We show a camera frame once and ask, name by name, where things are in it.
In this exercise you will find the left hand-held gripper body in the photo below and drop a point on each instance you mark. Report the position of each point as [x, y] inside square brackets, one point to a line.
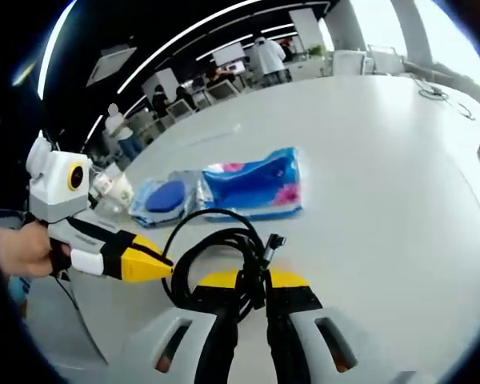
[60, 184]

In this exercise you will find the white chairs by window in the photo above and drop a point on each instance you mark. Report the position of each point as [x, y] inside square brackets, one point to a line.
[352, 63]

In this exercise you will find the clear water bottle red label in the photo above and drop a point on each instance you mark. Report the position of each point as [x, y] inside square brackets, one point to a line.
[100, 188]

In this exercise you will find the floral paper cup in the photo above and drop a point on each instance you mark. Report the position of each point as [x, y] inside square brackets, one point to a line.
[120, 192]

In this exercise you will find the green potted plant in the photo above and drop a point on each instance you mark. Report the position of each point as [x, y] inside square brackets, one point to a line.
[316, 51]

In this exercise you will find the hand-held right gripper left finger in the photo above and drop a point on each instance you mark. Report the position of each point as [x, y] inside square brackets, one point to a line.
[220, 320]

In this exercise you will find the ceiling air vent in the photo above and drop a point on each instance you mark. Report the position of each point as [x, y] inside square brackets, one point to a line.
[110, 66]

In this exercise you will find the white mesh office chair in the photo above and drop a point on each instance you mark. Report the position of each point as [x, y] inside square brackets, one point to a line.
[180, 110]
[224, 90]

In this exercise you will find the clear bag with blue sponge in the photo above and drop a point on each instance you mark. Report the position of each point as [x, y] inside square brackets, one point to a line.
[166, 200]

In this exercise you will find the person's left hand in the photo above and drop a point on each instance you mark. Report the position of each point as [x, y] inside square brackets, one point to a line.
[24, 250]

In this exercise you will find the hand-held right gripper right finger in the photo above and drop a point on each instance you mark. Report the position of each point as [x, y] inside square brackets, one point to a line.
[292, 320]

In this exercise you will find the blue tissue pack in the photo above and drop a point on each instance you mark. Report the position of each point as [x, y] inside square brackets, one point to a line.
[256, 188]

